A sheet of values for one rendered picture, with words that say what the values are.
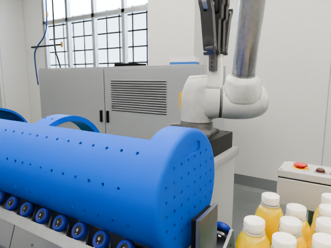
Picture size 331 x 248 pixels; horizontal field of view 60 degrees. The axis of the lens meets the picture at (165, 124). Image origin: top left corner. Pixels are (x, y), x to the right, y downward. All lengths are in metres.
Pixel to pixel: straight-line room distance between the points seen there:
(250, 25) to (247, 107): 0.34
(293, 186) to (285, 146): 2.66
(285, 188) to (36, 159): 0.66
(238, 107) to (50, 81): 2.67
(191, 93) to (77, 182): 0.76
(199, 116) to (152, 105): 1.32
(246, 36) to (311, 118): 2.28
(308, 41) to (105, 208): 3.03
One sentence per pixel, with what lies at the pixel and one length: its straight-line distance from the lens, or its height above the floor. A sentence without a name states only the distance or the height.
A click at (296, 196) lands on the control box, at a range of 0.86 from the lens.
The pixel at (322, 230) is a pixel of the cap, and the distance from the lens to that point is 0.63.
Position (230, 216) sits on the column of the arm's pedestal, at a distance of 1.58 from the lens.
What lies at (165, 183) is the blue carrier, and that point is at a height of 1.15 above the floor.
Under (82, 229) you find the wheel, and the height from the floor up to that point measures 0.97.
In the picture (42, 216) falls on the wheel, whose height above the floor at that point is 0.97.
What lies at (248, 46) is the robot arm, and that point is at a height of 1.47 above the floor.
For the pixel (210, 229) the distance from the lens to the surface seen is 0.70.
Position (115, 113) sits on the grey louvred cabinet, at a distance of 2.88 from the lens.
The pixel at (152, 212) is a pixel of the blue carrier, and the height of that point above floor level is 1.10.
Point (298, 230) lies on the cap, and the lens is 0.61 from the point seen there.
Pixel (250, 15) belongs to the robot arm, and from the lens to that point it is 1.22.
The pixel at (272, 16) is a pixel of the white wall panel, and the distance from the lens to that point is 3.52.
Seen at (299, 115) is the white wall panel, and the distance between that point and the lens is 3.43.
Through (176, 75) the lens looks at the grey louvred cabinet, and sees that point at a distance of 2.44.
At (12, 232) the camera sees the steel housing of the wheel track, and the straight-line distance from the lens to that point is 1.03.
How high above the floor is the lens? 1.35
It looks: 9 degrees down
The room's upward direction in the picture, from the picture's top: straight up
